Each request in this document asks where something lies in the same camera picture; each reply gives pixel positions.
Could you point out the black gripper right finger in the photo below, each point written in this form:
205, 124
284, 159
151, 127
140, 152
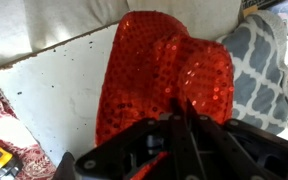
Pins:
237, 150

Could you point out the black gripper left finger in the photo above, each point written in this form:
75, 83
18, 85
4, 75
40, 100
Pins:
134, 146

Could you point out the red-orange sequin hat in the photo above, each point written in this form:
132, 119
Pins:
144, 66

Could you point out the grey white patterned blanket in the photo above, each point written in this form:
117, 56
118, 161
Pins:
260, 66

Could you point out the red white patterned cloth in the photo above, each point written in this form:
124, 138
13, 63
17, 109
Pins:
34, 166

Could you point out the white sofa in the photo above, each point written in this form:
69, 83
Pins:
50, 20

